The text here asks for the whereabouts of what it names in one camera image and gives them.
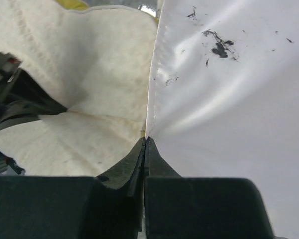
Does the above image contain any cream quilted pillow yellow edge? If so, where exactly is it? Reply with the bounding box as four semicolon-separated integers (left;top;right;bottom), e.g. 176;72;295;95
0;0;157;176

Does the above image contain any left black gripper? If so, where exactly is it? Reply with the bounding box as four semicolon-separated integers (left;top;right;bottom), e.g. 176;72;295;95
0;52;67;131

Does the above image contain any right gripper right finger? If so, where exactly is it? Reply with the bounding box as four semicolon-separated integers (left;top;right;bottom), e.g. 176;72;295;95
144;138;274;239

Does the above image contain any cream satin pillowcase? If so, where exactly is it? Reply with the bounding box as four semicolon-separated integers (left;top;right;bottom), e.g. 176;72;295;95
146;0;299;239

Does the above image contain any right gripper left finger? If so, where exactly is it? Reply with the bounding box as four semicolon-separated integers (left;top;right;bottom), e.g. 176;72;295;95
0;138;146;239

